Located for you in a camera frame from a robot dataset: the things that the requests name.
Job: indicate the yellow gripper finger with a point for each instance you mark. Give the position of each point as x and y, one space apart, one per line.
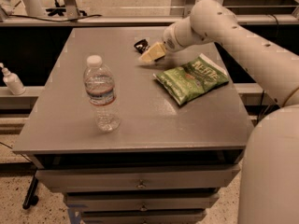
156 51
146 58

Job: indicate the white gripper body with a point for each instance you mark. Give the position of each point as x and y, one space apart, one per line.
170 42

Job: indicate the black rxbar chocolate wrapper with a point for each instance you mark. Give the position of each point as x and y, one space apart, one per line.
141 46

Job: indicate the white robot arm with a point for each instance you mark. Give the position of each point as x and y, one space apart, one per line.
269 185

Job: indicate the clear plastic water bottle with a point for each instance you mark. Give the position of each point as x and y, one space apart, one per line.
100 87

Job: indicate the white pump dispenser bottle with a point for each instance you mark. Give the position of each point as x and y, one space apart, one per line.
12 81

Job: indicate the green kettle chips bag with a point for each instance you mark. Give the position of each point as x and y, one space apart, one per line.
192 79

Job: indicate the grey drawer cabinet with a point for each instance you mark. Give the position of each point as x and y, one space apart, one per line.
165 164

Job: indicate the grey metal frame post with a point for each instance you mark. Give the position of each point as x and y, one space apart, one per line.
71 7

